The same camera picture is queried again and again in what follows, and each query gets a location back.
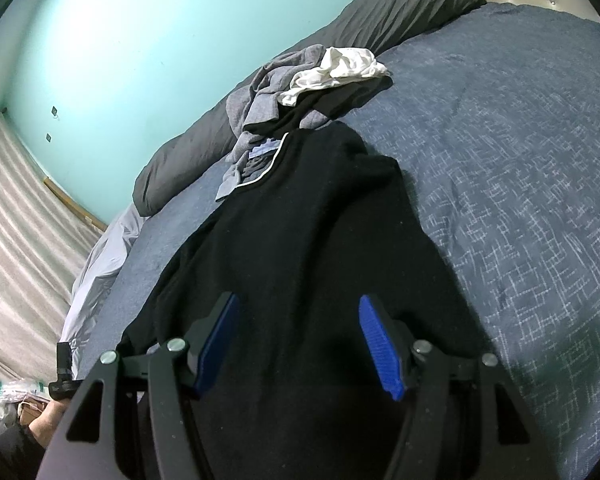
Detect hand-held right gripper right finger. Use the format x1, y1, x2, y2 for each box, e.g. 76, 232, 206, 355
358, 294, 563, 480

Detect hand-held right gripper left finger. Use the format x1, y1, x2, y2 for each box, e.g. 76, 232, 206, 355
35, 290, 242, 480

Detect black sweater with white trim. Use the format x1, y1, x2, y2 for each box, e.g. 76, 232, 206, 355
115, 122, 486, 480

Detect person's left forearm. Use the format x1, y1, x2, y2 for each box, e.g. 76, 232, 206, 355
0, 422, 48, 480

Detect person's left hand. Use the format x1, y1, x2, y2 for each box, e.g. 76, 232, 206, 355
27, 399, 72, 448

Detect white plastic bags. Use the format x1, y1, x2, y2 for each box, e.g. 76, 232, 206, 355
0, 379, 50, 433

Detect light grey blanket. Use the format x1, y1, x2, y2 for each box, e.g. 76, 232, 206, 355
59, 204, 150, 361

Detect striped beige curtain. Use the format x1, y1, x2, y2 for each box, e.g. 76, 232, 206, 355
0, 111, 107, 396

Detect wooden pole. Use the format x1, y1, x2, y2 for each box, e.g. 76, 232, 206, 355
42, 176, 109, 232

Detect dark grey long pillow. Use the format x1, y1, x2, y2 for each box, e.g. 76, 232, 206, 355
132, 0, 487, 217

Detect light blue striped cloth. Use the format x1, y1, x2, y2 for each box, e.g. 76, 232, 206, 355
247, 140, 282, 161

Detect bed with blue sheet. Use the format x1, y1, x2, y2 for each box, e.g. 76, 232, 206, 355
72, 2, 600, 480

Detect grey garment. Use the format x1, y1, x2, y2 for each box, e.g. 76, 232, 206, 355
215, 45, 333, 202

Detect black garment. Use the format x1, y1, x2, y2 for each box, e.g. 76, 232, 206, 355
244, 76, 395, 137

